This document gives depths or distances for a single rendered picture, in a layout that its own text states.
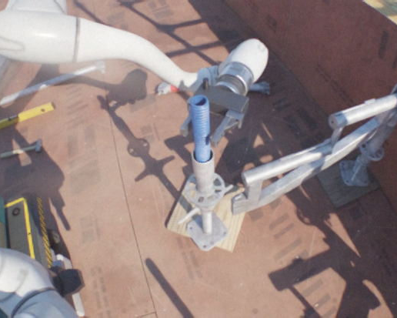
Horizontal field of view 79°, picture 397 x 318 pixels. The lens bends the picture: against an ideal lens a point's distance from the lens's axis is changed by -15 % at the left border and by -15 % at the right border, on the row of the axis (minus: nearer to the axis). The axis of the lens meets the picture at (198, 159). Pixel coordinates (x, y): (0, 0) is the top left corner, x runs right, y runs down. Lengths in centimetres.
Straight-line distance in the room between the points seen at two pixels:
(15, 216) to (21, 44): 74
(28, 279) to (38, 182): 111
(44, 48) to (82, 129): 117
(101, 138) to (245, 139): 80
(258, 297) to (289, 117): 99
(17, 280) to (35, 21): 48
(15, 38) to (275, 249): 115
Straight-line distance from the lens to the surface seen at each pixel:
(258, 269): 122
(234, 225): 124
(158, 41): 229
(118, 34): 64
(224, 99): 68
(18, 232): 114
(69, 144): 170
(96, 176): 149
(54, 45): 60
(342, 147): 110
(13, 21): 62
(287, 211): 132
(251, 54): 80
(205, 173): 74
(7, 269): 56
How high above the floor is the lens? 118
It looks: 56 degrees down
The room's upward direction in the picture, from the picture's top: 5 degrees counter-clockwise
